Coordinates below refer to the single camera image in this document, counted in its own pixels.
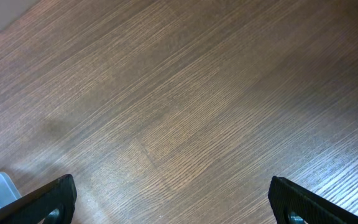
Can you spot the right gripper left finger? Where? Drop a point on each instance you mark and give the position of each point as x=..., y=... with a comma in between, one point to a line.
x=52, y=203

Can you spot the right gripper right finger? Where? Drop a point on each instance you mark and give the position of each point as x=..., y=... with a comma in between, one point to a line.
x=291, y=203

